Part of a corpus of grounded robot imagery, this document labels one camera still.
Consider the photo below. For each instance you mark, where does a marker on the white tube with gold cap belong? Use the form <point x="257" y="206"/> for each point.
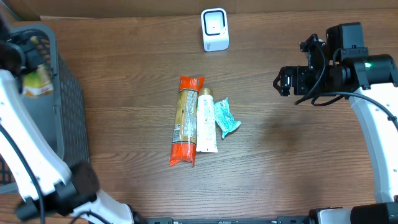
<point x="206" y="124"/>

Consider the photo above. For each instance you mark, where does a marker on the white barcode scanner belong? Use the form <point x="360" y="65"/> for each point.
<point x="215" y="32"/>

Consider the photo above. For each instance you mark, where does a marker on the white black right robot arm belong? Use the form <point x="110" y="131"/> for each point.
<point x="341" y="67"/>

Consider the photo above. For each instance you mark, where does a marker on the grey plastic shopping basket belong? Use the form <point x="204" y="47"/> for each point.
<point x="43" y="137"/>

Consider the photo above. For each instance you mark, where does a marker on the orange spaghetti pack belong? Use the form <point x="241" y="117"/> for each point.
<point x="184" y="140"/>

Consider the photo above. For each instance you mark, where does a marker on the green yellow snack pouch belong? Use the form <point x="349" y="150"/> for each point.
<point x="37" y="83"/>

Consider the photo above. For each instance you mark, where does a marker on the teal snack packet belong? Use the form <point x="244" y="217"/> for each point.
<point x="224" y="118"/>

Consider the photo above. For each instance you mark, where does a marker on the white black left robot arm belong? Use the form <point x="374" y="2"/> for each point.
<point x="81" y="197"/>

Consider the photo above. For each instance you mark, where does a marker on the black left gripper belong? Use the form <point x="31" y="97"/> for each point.
<point x="33" y="57"/>

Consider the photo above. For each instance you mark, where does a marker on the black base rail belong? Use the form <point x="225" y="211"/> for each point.
<point x="278" y="220"/>

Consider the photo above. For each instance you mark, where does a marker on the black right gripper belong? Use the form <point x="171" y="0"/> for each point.
<point x="298" y="73"/>

